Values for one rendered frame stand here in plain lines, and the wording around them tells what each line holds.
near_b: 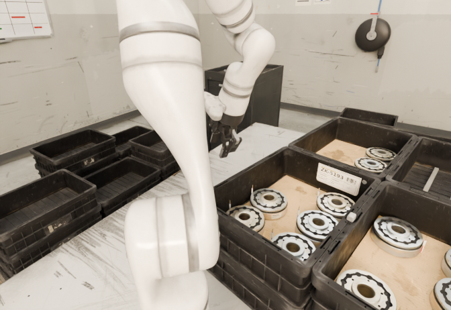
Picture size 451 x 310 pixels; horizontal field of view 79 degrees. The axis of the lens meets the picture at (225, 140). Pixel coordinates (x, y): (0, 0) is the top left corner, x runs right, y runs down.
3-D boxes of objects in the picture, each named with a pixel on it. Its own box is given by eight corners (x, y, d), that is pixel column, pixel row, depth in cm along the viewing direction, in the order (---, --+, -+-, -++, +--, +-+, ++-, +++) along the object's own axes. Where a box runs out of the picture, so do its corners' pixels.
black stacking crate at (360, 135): (372, 214, 78) (382, 180, 73) (283, 175, 97) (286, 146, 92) (409, 164, 104) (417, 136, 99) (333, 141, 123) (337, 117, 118)
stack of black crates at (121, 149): (127, 194, 198) (119, 152, 184) (102, 181, 213) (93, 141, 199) (166, 170, 229) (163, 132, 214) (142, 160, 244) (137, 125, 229)
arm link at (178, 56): (208, 31, 29) (112, 32, 27) (229, 282, 30) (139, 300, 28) (198, 55, 38) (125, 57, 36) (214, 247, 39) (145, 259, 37)
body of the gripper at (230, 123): (253, 113, 67) (242, 140, 74) (236, 92, 72) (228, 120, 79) (226, 117, 64) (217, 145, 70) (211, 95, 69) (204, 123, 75)
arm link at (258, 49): (261, 100, 64) (239, 79, 69) (286, 36, 54) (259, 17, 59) (237, 105, 61) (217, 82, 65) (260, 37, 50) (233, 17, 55)
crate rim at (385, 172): (380, 186, 74) (383, 178, 73) (285, 151, 93) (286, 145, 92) (417, 141, 100) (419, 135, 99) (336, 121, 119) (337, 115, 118)
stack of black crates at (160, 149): (167, 214, 178) (160, 152, 159) (136, 198, 193) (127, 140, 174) (205, 185, 209) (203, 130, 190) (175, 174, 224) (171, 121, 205)
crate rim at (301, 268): (285, 151, 93) (286, 145, 92) (380, 186, 74) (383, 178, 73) (194, 205, 67) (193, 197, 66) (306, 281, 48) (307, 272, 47)
